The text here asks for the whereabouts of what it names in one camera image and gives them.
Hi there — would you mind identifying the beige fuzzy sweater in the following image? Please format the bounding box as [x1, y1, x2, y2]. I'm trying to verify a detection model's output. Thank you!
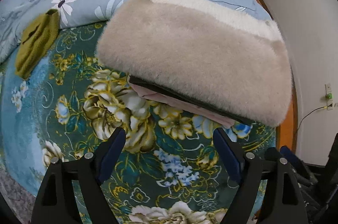
[97, 0, 292, 126]

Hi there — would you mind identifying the teal floral bed blanket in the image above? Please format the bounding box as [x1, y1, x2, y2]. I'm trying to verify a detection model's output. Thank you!
[0, 21, 277, 224]

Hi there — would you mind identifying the pink folded garment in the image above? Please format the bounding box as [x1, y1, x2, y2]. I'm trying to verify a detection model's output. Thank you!
[128, 77, 236, 128]

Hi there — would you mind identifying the dark grey folded garment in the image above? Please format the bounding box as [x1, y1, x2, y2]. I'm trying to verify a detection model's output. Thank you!
[129, 76, 255, 125]

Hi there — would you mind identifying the olive green knit garment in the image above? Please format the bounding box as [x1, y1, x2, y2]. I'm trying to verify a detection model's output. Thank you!
[15, 9, 60, 80]

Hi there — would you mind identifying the orange wooden bed frame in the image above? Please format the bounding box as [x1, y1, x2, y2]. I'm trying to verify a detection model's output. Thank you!
[256, 0, 298, 152]

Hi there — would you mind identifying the wall socket with plug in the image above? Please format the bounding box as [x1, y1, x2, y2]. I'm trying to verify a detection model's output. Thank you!
[296, 82, 338, 135]

